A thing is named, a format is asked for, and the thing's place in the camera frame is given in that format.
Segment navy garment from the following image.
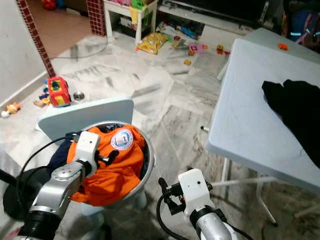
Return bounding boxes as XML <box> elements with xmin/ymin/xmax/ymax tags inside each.
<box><xmin>49</xmin><ymin>134</ymin><xmax>81</xmax><ymax>176</ymax></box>

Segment pink foam tile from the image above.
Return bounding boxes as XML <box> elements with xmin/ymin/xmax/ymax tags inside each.
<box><xmin>187</xmin><ymin>42</ymin><xmax>208</xmax><ymax>55</ymax></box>

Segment white television console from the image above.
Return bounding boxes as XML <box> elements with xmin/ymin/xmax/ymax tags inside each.
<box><xmin>157</xmin><ymin>2</ymin><xmax>276</xmax><ymax>36</ymax></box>

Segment red toy house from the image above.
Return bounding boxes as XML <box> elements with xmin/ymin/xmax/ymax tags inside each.
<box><xmin>46</xmin><ymin>76</ymin><xmax>72</xmax><ymax>108</ymax></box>

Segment black floor stand round base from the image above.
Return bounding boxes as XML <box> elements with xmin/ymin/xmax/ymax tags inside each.
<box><xmin>0</xmin><ymin>167</ymin><xmax>38</xmax><ymax>221</ymax></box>

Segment orange toy figure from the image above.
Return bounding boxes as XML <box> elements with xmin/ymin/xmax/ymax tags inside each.
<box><xmin>1</xmin><ymin>102</ymin><xmax>22</xmax><ymax>118</ymax></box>

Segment blue pink backpack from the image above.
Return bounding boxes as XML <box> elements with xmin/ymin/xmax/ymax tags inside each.
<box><xmin>282</xmin><ymin>5</ymin><xmax>320</xmax><ymax>48</ymax></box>

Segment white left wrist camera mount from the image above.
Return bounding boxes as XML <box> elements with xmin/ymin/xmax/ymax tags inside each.
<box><xmin>75</xmin><ymin>131</ymin><xmax>101</xmax><ymax>163</ymax></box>

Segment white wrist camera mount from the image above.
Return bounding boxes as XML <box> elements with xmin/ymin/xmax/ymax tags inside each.
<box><xmin>177</xmin><ymin>168</ymin><xmax>213</xmax><ymax>216</ymax></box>
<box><xmin>75</xmin><ymin>131</ymin><xmax>101</xmax><ymax>163</ymax></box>

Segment round grey laundry basket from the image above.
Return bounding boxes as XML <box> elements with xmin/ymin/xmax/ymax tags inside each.
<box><xmin>50</xmin><ymin>121</ymin><xmax>156</xmax><ymax>208</ymax></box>

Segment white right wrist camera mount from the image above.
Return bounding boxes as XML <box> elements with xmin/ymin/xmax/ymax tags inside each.
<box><xmin>177</xmin><ymin>168</ymin><xmax>213</xmax><ymax>216</ymax></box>

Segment orange shirt round logo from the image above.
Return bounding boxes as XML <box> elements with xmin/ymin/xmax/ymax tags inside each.
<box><xmin>67</xmin><ymin>125</ymin><xmax>147</xmax><ymax>207</ymax></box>

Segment person's bare foot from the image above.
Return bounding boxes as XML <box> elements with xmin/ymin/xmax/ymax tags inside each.
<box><xmin>4</xmin><ymin>227</ymin><xmax>27</xmax><ymax>240</ymax></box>

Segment small white side table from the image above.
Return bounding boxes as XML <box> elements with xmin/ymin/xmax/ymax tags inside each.
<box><xmin>104</xmin><ymin>0</ymin><xmax>158</xmax><ymax>45</ymax></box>

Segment pale blue plastic child chair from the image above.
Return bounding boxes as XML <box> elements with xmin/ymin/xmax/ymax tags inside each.
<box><xmin>37</xmin><ymin>96</ymin><xmax>148</xmax><ymax>233</ymax></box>

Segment yellow printed pillow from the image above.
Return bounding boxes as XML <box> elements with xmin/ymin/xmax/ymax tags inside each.
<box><xmin>136</xmin><ymin>32</ymin><xmax>169</xmax><ymax>55</ymax></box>

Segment black shirt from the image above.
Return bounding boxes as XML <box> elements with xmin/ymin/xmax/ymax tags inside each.
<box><xmin>261</xmin><ymin>79</ymin><xmax>320</xmax><ymax>168</ymax></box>

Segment black television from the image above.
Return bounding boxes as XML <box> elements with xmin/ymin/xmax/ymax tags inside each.
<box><xmin>180</xmin><ymin>0</ymin><xmax>266</xmax><ymax>13</ymax></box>

